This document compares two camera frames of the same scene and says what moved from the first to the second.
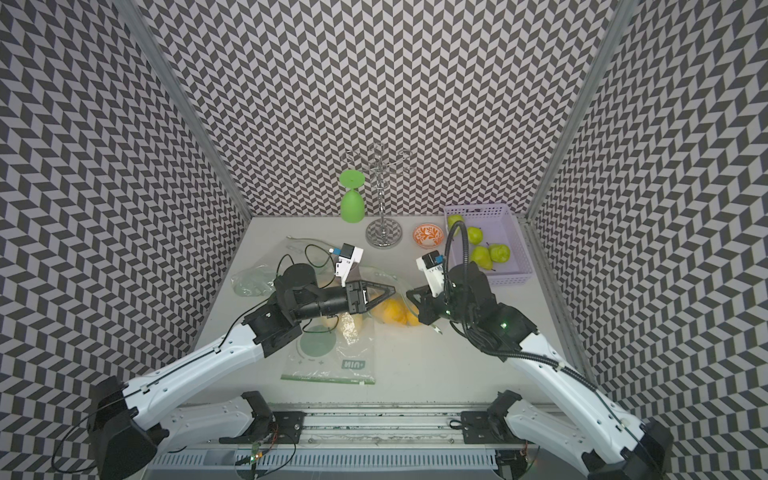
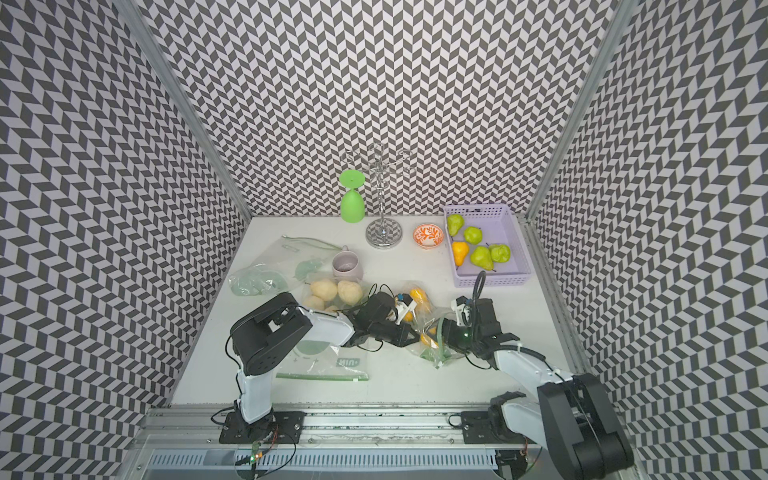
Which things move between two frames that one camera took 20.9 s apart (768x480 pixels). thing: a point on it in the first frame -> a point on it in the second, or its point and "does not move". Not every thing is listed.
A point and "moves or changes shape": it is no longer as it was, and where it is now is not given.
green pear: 481,256 does not move
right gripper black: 427,315 -> 449,337
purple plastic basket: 494,242 does not move
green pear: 499,252 does not move
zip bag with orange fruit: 397,309 moves or changes shape
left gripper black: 360,295 -> 403,339
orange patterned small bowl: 428,236 does not move
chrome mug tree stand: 381,233 does not move
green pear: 475,235 does not move
